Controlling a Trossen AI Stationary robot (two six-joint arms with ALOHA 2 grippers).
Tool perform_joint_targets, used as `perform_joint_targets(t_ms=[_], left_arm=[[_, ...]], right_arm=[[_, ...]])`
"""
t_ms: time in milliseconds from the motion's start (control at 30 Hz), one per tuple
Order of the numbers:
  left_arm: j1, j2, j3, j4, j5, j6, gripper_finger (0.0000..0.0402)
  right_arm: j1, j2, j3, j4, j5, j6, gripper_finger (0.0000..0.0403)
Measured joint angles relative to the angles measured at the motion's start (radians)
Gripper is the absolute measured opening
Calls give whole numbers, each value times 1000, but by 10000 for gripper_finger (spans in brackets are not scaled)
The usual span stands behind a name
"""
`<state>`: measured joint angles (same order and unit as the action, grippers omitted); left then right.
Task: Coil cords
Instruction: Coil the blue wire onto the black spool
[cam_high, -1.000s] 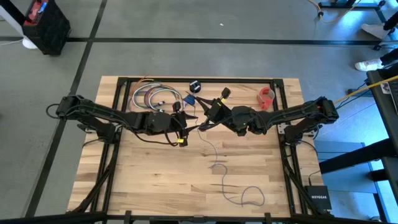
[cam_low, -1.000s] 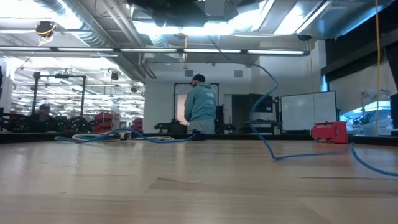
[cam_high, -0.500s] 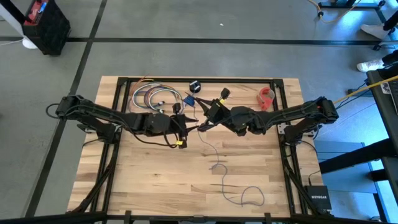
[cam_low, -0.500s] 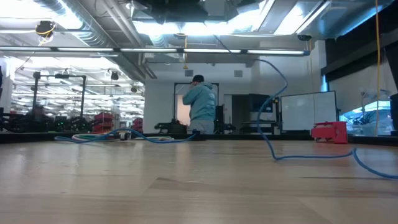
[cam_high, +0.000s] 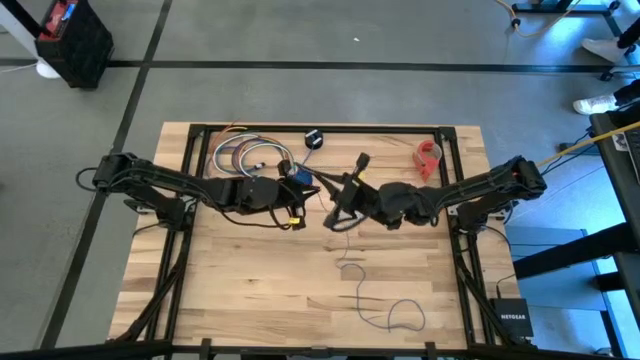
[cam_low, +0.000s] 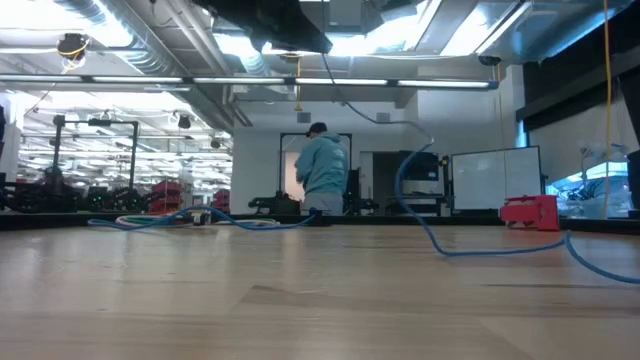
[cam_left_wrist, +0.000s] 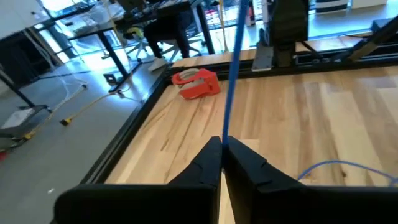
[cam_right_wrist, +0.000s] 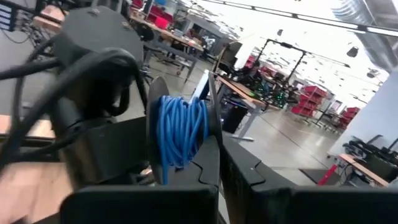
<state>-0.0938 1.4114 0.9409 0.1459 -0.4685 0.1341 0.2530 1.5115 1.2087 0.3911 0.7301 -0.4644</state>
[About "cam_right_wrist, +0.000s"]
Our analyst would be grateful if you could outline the black computer tower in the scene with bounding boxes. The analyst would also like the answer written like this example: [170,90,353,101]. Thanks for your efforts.
[221,101,249,134]

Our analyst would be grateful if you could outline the black cord spool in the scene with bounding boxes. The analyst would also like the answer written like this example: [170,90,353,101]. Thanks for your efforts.
[146,72,224,186]

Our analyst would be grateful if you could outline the black robot rig frame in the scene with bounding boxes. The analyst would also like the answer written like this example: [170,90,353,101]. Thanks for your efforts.
[254,39,308,86]

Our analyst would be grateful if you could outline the silver ventilation duct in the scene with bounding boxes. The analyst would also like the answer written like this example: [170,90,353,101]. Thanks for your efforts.
[331,0,398,73]

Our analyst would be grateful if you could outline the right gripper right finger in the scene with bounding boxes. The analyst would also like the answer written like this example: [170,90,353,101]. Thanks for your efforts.
[221,133,398,224]

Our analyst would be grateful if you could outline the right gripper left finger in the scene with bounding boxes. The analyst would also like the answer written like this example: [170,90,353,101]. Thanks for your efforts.
[60,136,220,224]

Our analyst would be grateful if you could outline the long ceiling light bar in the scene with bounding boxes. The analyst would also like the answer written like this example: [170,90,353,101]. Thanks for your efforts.
[198,0,398,37]

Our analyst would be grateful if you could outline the wooden top grey desk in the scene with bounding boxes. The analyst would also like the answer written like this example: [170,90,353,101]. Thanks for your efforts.
[215,74,282,142]

